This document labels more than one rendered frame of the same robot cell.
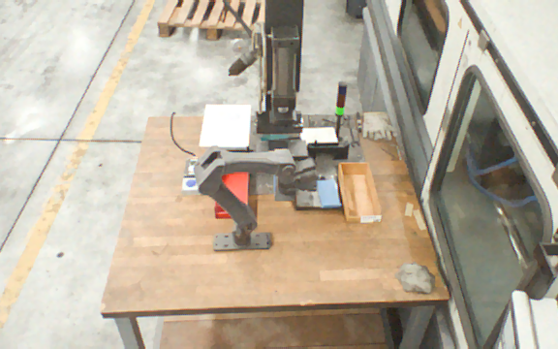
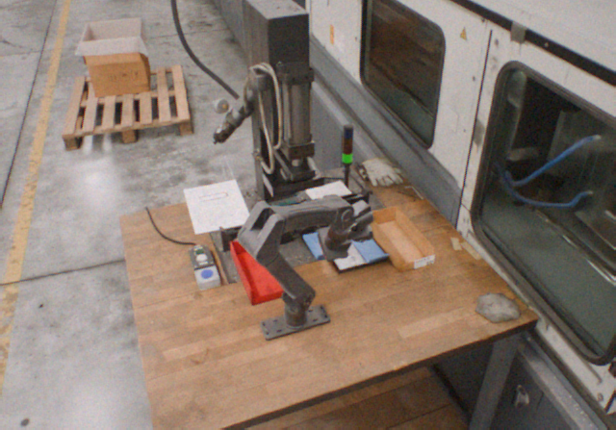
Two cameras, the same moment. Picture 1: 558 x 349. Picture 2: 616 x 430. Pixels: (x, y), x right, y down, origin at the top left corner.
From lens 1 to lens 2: 0.47 m
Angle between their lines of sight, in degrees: 13
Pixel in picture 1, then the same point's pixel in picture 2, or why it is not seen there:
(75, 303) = not seen: outside the picture
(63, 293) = not seen: outside the picture
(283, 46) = (297, 82)
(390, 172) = (418, 212)
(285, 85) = (301, 131)
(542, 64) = (602, 33)
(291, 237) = (347, 303)
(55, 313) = not seen: outside the picture
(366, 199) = (408, 243)
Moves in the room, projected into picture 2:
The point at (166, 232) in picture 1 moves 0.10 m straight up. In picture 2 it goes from (199, 335) to (194, 311)
